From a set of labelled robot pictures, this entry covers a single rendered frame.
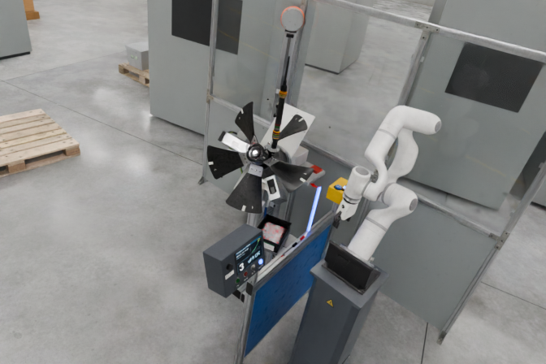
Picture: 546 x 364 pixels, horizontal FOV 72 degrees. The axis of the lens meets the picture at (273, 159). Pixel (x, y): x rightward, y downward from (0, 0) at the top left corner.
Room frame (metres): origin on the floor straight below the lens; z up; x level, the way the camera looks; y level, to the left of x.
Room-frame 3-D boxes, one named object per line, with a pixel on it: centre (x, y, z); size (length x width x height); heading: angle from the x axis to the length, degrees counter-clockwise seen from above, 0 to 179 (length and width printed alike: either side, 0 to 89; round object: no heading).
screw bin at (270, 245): (1.70, -0.07, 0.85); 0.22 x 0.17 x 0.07; 163
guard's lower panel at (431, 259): (2.55, -0.39, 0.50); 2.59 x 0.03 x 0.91; 57
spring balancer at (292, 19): (2.67, 0.03, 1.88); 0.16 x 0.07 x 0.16; 92
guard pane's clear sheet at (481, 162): (2.55, -0.39, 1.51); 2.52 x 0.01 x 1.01; 57
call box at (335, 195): (2.00, -0.46, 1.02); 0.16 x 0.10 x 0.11; 147
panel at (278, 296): (1.67, -0.24, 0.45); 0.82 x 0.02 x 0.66; 147
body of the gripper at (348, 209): (1.46, -0.39, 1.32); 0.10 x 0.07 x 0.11; 138
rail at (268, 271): (1.67, -0.24, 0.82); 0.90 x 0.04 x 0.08; 147
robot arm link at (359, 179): (1.45, -0.40, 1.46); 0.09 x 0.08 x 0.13; 59
